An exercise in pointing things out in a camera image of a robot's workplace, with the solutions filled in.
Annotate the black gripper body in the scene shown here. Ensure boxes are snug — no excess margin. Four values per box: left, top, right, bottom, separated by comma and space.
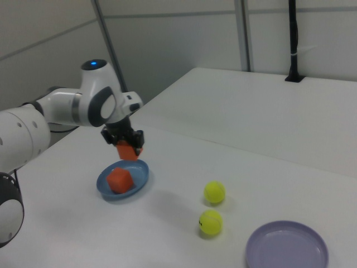
104, 117, 134, 140

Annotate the orange foam cube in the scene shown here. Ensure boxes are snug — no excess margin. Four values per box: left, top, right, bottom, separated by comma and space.
106, 166, 136, 195
115, 141, 143, 161

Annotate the plain yellow tennis ball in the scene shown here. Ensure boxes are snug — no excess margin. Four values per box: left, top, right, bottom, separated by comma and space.
203, 180, 226, 204

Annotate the yellow tennis ball black print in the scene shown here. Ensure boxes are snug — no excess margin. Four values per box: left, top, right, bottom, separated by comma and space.
198, 209, 223, 236

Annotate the blue plate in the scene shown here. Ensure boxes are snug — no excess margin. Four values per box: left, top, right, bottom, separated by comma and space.
96, 159, 151, 202

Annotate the purple plate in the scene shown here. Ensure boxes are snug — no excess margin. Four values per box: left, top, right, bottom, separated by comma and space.
245, 220, 329, 268

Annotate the black pole with base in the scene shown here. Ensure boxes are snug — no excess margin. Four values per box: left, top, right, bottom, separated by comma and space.
284, 0, 305, 83

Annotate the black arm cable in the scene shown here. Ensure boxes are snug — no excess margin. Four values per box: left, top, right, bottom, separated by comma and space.
49, 126, 79, 134

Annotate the grey partition post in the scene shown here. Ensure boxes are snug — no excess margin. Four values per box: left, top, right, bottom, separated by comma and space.
239, 0, 252, 72

